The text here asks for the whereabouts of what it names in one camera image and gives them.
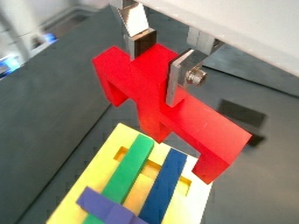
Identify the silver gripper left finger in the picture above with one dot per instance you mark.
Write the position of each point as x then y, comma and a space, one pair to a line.
138, 35

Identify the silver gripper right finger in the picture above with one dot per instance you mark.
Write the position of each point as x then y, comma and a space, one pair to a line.
185, 66

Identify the red cross-shaped block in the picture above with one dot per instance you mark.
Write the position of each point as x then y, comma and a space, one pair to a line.
138, 80

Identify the black block holder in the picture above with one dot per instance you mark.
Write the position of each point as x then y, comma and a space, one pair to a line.
245, 118

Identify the green long bar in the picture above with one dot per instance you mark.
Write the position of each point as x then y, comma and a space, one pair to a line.
122, 178

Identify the dark blue long bar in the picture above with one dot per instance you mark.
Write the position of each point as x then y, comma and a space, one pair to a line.
161, 191

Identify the purple cross-shaped block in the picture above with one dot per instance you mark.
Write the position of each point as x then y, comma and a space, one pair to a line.
102, 210

